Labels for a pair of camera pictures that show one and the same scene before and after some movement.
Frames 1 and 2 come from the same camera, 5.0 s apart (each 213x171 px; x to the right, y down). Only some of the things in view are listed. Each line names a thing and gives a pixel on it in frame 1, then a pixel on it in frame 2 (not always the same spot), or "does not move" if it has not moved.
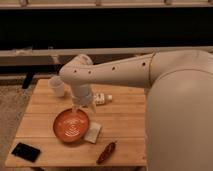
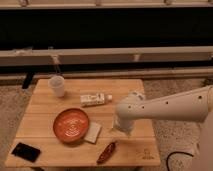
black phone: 25,151 does not move
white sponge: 92,132 does not move
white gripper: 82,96 -> 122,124
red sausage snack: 103,157 does not move
